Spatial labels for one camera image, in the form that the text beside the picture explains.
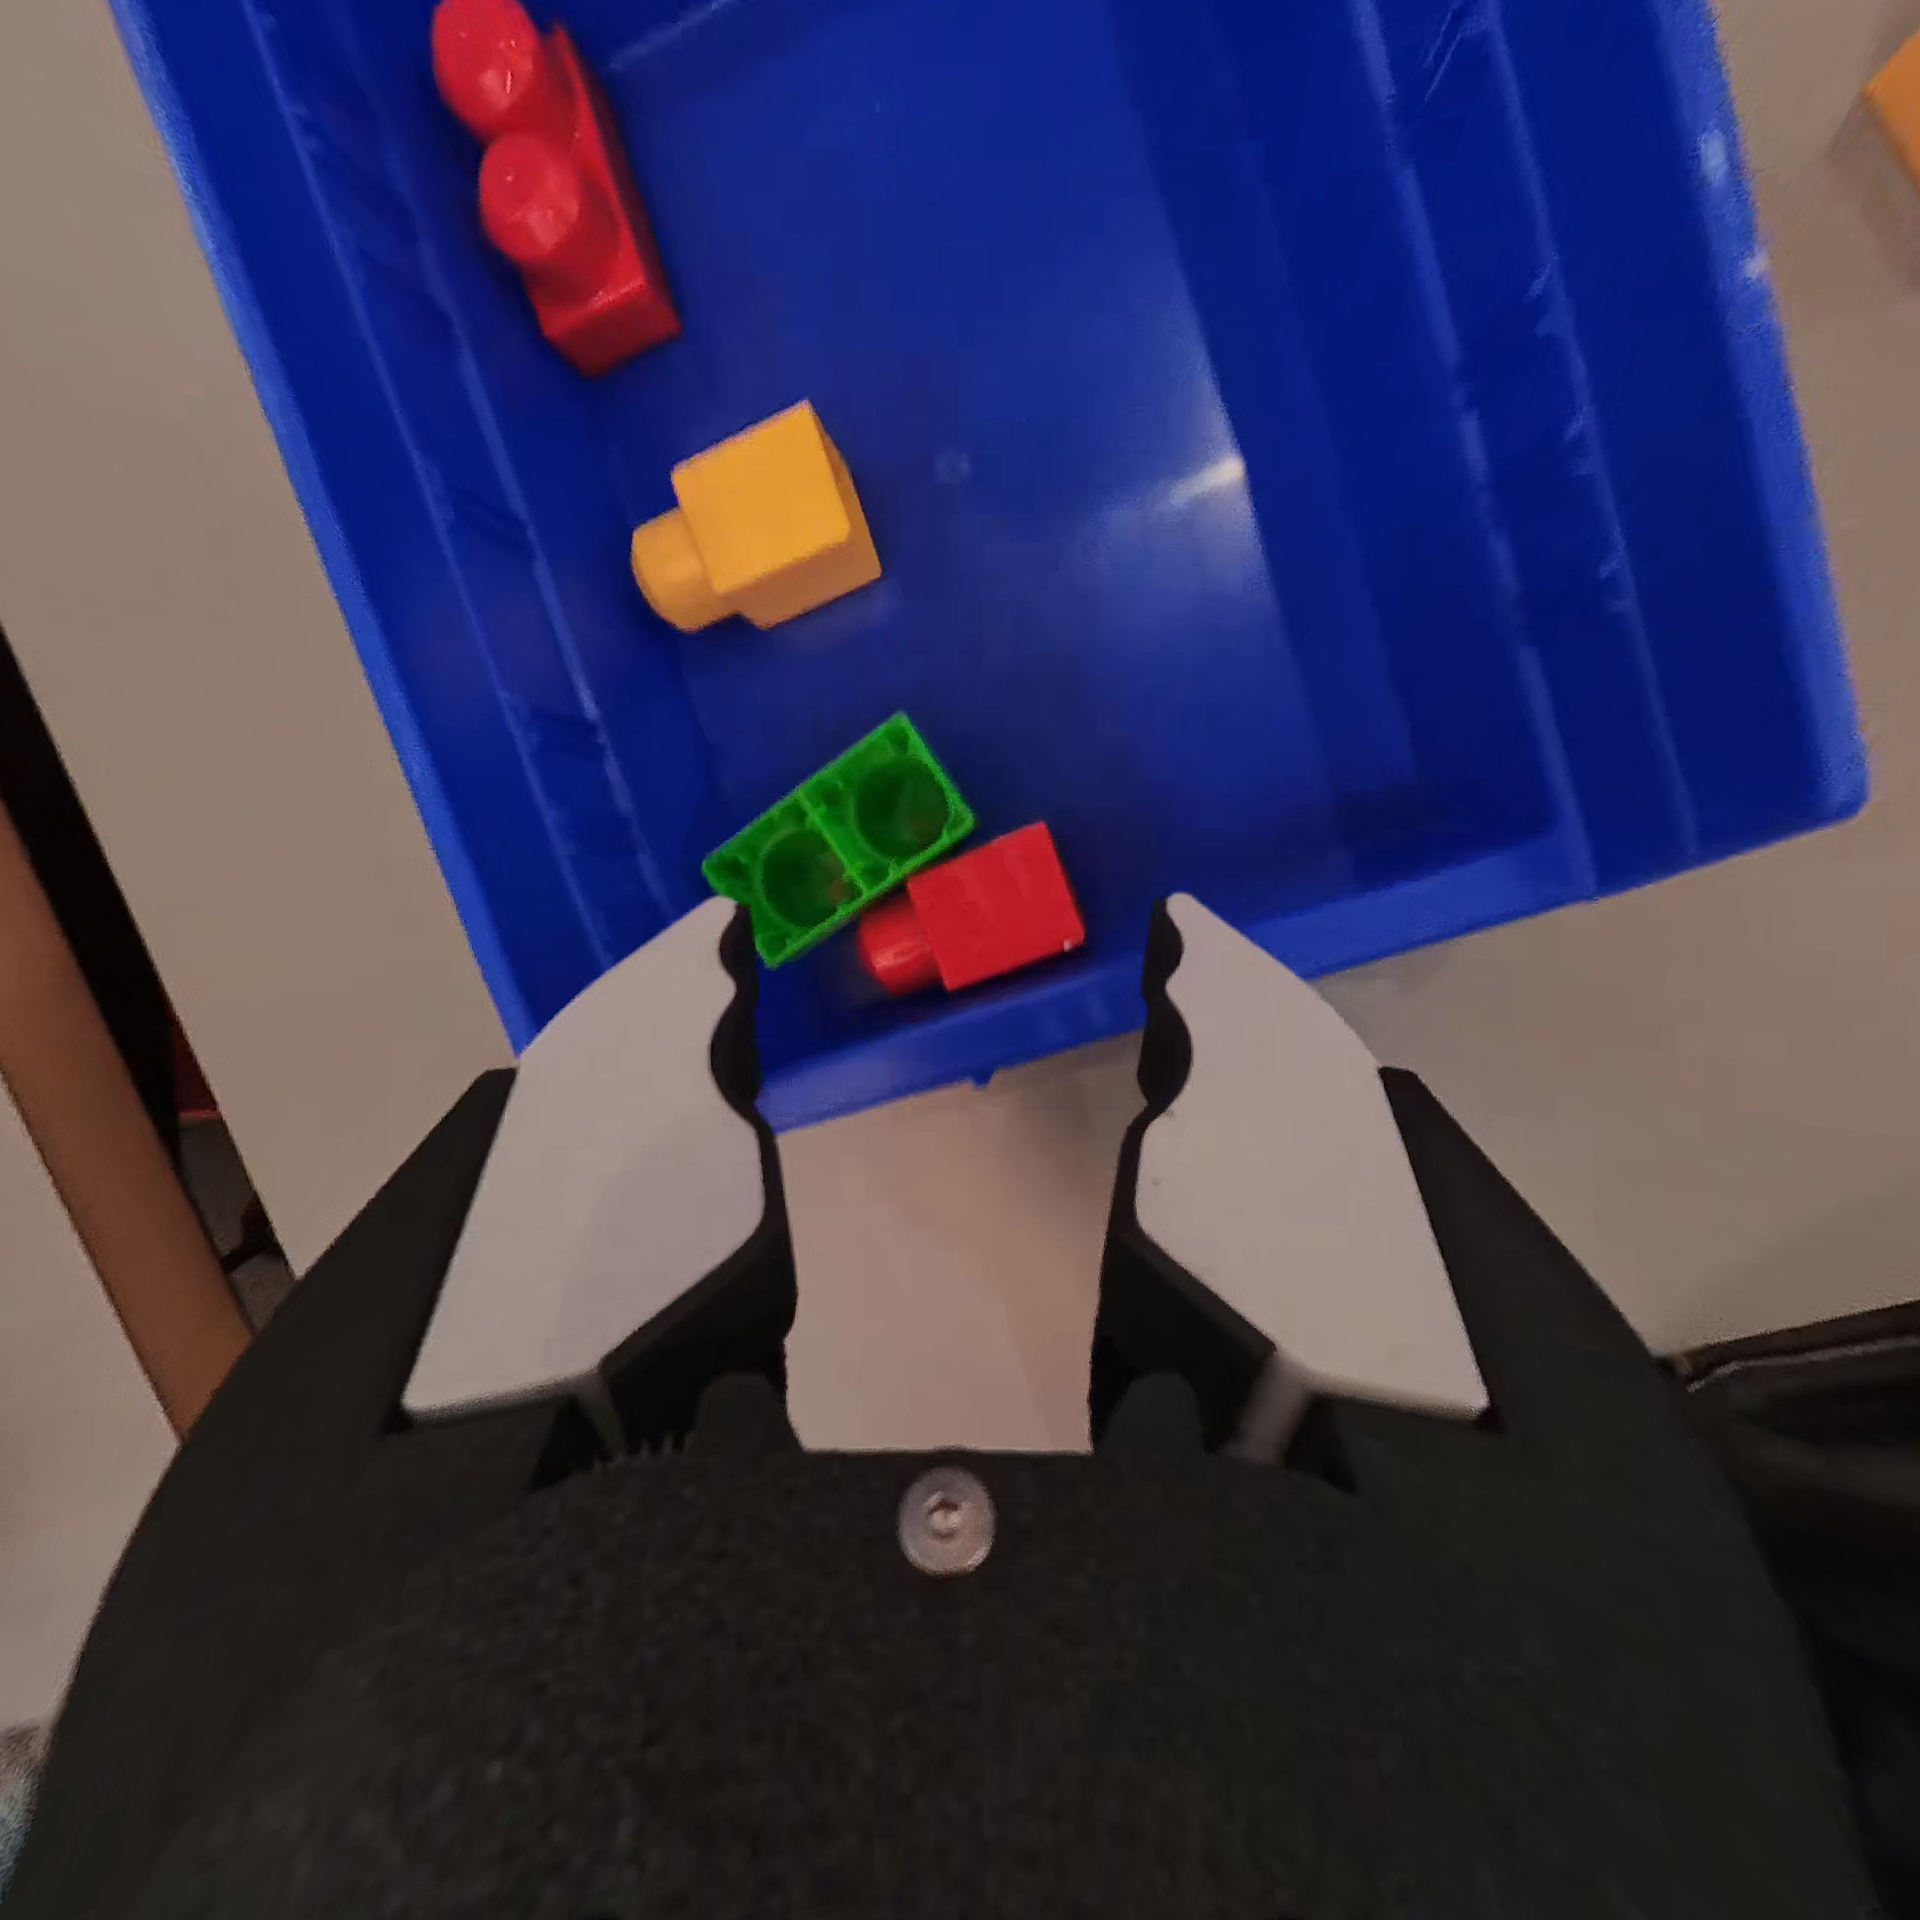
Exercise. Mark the red two-stud toy block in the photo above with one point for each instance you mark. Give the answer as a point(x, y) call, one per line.
point(600, 255)

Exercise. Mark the red one-stud toy block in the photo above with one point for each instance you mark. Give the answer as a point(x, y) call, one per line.
point(990, 909)

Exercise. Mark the grey desk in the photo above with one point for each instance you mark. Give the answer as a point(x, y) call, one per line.
point(224, 524)

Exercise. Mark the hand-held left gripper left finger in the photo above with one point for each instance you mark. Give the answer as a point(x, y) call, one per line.
point(600, 1202)

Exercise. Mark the green two-stud toy block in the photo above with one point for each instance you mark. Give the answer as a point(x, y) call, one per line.
point(902, 811)

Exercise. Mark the person's grey sweatshirt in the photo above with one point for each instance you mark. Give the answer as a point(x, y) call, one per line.
point(1846, 1577)

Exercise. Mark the blue plastic bin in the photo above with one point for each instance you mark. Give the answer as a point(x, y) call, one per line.
point(1201, 451)

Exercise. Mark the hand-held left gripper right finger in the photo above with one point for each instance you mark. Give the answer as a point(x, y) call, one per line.
point(1291, 1202)

